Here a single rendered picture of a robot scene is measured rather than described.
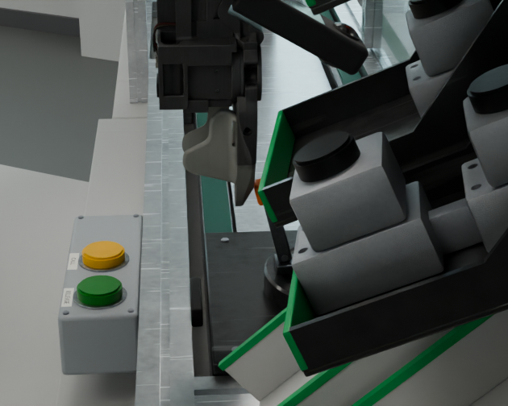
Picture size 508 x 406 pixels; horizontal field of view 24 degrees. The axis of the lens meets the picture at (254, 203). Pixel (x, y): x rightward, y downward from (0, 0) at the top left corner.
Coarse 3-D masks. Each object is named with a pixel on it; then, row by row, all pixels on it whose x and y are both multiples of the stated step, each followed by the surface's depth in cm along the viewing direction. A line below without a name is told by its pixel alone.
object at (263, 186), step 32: (480, 32) 59; (480, 64) 59; (320, 96) 74; (352, 96) 74; (384, 96) 74; (448, 96) 60; (288, 128) 75; (320, 128) 75; (352, 128) 72; (384, 128) 70; (416, 128) 61; (448, 128) 61; (288, 160) 71; (416, 160) 62; (288, 192) 63
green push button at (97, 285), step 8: (88, 280) 104; (96, 280) 104; (104, 280) 104; (112, 280) 104; (80, 288) 103; (88, 288) 103; (96, 288) 103; (104, 288) 103; (112, 288) 103; (120, 288) 103; (80, 296) 103; (88, 296) 102; (96, 296) 102; (104, 296) 102; (112, 296) 102; (120, 296) 103; (96, 304) 102; (104, 304) 102
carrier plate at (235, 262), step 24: (216, 240) 112; (240, 240) 112; (264, 240) 112; (288, 240) 112; (216, 264) 108; (240, 264) 108; (216, 288) 103; (240, 288) 103; (216, 312) 100; (240, 312) 100; (264, 312) 100; (216, 336) 96; (240, 336) 96; (216, 360) 93
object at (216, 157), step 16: (224, 112) 94; (224, 128) 95; (208, 144) 95; (224, 144) 95; (192, 160) 96; (208, 160) 96; (224, 160) 96; (208, 176) 97; (224, 176) 97; (240, 176) 96; (240, 192) 97
